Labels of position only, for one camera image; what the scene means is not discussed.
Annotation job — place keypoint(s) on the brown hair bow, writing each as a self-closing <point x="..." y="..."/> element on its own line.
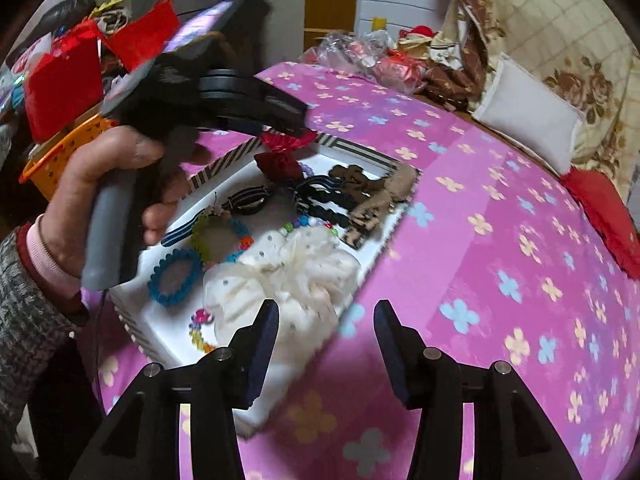
<point x="352" y="175"/>

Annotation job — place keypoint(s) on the red gift bag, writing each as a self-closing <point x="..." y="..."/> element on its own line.
<point x="145" y="35"/>
<point x="60" y="85"/>

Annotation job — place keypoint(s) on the blue striped headband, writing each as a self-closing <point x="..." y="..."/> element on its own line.
<point x="182" y="232"/>

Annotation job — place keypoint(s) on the beige floral quilt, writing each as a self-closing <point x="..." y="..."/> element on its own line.
<point x="550" y="25"/>

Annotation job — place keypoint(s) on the orange plastic basket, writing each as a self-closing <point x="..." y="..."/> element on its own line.
<point x="55" y="160"/>

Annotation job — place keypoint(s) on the brown wooden panel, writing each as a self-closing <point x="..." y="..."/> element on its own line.
<point x="330" y="0"/>

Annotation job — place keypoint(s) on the clear plastic bag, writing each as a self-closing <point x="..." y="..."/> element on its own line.
<point x="345" y="50"/>

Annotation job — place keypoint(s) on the shiny red hair bow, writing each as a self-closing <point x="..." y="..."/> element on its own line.
<point x="287" y="141"/>

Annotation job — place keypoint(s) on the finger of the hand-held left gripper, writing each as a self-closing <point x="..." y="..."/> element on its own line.
<point x="280" y="105"/>
<point x="265" y="127"/>

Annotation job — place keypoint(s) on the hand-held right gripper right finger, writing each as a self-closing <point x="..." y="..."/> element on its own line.
<point x="395" y="350"/>

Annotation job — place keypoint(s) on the dark red scrunchie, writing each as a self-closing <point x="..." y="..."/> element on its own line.
<point x="277" y="165"/>

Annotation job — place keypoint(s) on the person's left hand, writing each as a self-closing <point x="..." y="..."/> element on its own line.
<point x="90" y="170"/>

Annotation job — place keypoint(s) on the tan burlap hair bow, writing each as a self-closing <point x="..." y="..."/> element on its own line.
<point x="395" y="190"/>

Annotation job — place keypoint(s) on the red cloth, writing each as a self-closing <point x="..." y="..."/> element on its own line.
<point x="610" y="215"/>

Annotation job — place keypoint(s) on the white pillow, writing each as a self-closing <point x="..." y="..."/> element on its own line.
<point x="530" y="115"/>

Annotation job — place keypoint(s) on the cream mesh scrunchie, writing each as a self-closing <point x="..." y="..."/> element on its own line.
<point x="280" y="280"/>

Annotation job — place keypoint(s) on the red and white plush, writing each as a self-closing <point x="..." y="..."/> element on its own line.
<point x="422" y="37"/>

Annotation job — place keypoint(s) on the white box with striped rim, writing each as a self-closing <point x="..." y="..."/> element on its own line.
<point x="160" y="325"/>

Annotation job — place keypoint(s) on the yellow capped bottle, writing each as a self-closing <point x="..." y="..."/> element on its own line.
<point x="379" y="23"/>

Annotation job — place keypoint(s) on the pink flowered bedsheet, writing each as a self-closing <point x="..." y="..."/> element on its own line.
<point x="475" y="270"/>

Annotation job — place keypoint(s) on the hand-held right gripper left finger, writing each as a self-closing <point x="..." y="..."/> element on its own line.
<point x="257" y="350"/>

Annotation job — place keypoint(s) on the red plastic packet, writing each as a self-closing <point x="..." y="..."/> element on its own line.
<point x="400" y="70"/>

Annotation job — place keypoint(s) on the person's left forearm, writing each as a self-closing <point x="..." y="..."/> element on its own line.
<point x="30" y="320"/>

